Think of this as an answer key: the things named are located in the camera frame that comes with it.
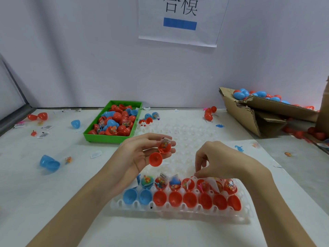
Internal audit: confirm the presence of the person's right hand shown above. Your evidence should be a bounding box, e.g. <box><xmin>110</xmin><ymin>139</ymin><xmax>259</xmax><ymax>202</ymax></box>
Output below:
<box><xmin>194</xmin><ymin>140</ymin><xmax>273</xmax><ymax>189</ymax></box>

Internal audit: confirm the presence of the person's right forearm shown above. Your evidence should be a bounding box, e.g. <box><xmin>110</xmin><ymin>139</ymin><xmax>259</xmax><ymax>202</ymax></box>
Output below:
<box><xmin>251</xmin><ymin>167</ymin><xmax>317</xmax><ymax>247</ymax></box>

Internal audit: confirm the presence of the person's left forearm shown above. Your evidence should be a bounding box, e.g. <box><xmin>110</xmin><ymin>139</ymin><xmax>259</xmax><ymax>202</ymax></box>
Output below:
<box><xmin>27</xmin><ymin>175</ymin><xmax>124</xmax><ymax>247</ymax></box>

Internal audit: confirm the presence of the small capsule cluster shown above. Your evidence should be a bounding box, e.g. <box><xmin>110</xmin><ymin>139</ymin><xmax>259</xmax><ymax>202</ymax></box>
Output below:
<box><xmin>139</xmin><ymin>112</ymin><xmax>160</xmax><ymax>125</ymax></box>

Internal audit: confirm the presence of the clear plastic egg tray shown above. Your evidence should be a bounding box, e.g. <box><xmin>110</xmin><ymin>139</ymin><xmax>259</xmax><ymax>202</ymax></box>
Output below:
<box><xmin>109</xmin><ymin>123</ymin><xmax>255</xmax><ymax>224</ymax></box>

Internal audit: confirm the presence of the blue egg shell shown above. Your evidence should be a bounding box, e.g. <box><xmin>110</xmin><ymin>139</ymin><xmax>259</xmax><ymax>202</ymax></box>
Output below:
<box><xmin>39</xmin><ymin>154</ymin><xmax>61</xmax><ymax>172</ymax></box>

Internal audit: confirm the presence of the white paper sign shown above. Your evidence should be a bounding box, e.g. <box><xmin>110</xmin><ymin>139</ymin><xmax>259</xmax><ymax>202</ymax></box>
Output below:
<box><xmin>138</xmin><ymin>0</ymin><xmax>230</xmax><ymax>48</ymax></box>

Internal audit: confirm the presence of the pile of finished eggs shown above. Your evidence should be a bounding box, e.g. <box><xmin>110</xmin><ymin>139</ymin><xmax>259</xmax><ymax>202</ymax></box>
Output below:
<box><xmin>232</xmin><ymin>88</ymin><xmax>315</xmax><ymax>110</ymax></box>

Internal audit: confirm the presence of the cardboard box of capsules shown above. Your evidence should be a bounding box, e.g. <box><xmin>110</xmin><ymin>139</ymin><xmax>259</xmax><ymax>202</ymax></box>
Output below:
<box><xmin>219</xmin><ymin>87</ymin><xmax>322</xmax><ymax>138</ymax></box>

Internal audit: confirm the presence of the green plastic tray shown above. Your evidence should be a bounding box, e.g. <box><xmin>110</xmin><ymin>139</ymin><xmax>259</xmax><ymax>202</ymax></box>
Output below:
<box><xmin>83</xmin><ymin>100</ymin><xmax>144</xmax><ymax>144</ymax></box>

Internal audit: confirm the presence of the person's left hand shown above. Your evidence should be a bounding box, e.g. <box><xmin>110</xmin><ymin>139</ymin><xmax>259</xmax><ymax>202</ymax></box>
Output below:
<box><xmin>98</xmin><ymin>132</ymin><xmax>176</xmax><ymax>198</ymax></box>

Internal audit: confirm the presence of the tall brown cardboard box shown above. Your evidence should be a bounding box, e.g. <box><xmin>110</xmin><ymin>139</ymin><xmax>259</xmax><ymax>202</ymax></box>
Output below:
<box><xmin>316</xmin><ymin>77</ymin><xmax>329</xmax><ymax>134</ymax></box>

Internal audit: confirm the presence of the clear triangular panel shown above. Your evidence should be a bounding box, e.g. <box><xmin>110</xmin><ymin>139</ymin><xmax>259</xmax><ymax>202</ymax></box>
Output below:
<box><xmin>0</xmin><ymin>56</ymin><xmax>29</xmax><ymax>121</ymax></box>

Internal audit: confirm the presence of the grey metal rail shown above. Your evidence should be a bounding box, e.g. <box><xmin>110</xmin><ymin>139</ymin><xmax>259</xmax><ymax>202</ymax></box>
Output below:
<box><xmin>0</xmin><ymin>105</ymin><xmax>36</xmax><ymax>136</ymax></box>

